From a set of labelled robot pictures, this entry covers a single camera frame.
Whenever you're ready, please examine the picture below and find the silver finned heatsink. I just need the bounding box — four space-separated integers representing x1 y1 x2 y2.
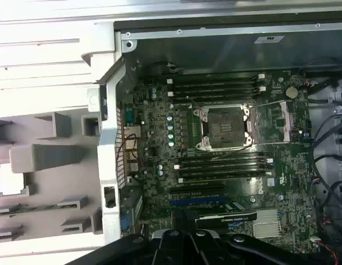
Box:
253 209 281 239

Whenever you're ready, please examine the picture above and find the black wire white sleeve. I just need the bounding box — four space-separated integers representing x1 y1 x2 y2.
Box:
152 61 180 75

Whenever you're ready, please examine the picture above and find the white case sticker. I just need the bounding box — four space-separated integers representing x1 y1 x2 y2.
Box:
254 35 285 45

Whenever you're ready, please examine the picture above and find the black graphics card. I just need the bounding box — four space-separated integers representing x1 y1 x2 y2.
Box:
194 211 259 230

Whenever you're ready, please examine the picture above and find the CPU socket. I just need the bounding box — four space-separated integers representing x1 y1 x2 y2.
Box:
193 104 256 152

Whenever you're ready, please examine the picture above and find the open black PC case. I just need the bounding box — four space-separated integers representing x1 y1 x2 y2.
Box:
96 19 342 265

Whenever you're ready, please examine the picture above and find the metal socket cover frame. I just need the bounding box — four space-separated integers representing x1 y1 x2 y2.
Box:
244 99 296 145

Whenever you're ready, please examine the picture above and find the green motherboard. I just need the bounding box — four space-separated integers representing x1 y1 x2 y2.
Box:
123 68 318 252

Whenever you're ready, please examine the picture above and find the thin metal locking lever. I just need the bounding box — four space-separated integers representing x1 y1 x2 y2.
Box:
186 96 201 112
184 144 257 163

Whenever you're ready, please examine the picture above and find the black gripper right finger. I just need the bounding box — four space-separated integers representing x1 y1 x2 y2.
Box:
185 210 339 265

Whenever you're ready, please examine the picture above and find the teal serial port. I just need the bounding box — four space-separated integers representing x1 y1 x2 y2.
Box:
124 108 136 124

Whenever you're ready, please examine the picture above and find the green RAM stick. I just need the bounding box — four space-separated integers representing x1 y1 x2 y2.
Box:
0 203 77 216

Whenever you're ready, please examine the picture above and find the blue expansion slot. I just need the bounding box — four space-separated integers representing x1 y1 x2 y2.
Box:
170 197 226 208

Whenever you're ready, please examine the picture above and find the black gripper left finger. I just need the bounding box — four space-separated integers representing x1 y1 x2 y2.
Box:
64 209 201 265

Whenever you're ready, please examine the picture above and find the black expansion slot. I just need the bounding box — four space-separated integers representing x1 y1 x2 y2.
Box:
169 184 225 196

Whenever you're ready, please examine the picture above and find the grey parts rack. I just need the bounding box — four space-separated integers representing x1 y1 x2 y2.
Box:
0 112 104 243

